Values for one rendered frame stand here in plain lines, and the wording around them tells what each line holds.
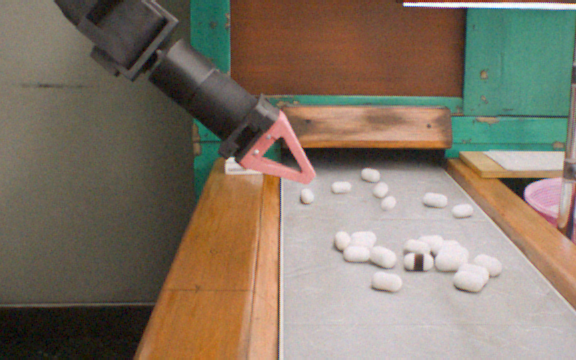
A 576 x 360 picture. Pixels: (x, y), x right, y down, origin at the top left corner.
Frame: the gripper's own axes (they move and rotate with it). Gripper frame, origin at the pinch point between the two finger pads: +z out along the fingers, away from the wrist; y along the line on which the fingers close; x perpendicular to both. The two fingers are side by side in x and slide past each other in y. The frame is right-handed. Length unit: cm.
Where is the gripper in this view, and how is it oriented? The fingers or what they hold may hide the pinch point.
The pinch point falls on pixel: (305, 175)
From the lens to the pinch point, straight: 72.7
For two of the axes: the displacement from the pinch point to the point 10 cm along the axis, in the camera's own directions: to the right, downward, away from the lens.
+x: -6.5, 7.4, 1.8
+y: 0.0, -2.4, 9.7
